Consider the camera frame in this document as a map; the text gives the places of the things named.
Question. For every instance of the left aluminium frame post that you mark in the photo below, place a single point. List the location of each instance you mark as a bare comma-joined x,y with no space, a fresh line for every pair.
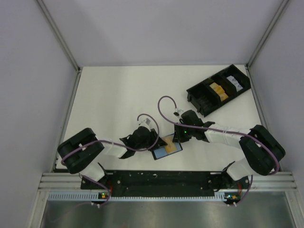
57,34

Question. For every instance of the upper silver card in bin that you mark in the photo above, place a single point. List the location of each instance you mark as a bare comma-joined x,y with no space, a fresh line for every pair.
232,79

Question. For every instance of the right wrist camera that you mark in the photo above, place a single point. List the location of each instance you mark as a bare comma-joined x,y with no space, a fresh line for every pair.
178,112

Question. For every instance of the black leather card holder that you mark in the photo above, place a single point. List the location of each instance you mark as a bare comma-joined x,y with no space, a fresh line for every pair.
161,153

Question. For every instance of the front aluminium frame rail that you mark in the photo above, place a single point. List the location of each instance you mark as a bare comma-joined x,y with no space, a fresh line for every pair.
282,181

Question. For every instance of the silver card in bin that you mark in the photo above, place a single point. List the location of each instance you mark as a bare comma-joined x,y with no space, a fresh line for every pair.
232,79
238,86

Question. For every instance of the white slotted cable duct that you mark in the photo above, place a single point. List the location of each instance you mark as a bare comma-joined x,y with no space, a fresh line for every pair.
95,196

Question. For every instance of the lower silver card in bin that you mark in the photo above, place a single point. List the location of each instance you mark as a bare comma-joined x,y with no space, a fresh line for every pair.
238,86

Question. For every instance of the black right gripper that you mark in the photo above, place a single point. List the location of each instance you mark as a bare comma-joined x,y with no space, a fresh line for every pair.
178,134

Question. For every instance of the stack of black cards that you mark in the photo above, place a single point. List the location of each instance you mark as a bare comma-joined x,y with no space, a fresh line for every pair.
205,102

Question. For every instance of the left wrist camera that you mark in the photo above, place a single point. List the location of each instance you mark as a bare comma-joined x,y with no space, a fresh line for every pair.
145,123

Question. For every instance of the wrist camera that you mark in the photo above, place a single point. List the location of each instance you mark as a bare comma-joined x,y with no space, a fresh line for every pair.
145,123
178,112

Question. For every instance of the black left storage bin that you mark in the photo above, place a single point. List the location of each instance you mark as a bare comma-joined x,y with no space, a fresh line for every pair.
201,89

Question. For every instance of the aluminium corner frame post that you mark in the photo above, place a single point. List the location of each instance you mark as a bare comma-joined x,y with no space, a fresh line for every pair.
269,29

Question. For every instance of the black storage bin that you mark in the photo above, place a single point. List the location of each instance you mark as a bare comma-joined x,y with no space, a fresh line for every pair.
201,89
242,79

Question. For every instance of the black right storage bin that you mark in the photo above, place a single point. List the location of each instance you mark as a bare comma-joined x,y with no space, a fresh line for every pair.
242,79

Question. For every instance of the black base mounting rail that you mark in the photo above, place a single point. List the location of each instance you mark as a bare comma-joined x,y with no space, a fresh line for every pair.
170,183

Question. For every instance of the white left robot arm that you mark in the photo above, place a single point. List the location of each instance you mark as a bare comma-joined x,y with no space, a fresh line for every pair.
80,152

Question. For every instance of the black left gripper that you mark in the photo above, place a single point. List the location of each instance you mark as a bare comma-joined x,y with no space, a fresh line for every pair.
155,138

